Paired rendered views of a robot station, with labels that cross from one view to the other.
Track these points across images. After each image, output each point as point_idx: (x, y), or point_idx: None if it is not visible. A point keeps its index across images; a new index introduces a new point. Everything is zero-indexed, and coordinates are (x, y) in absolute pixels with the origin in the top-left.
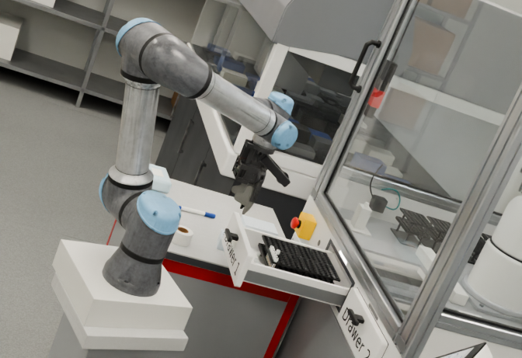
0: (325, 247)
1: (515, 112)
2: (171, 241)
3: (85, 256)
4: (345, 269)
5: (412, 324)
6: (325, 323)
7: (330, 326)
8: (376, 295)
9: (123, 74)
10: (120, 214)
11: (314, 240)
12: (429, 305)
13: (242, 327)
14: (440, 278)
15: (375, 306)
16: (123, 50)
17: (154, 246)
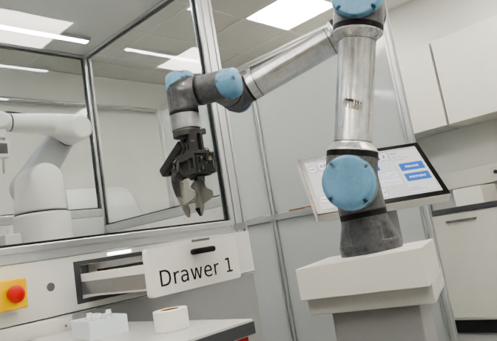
0: (73, 276)
1: (213, 60)
2: (189, 326)
3: (404, 248)
4: (134, 255)
5: (239, 208)
6: (150, 314)
7: (160, 305)
8: (194, 228)
9: (383, 30)
10: (379, 185)
11: (33, 296)
12: (240, 188)
13: None
14: (236, 169)
15: (200, 234)
16: (384, 4)
17: None
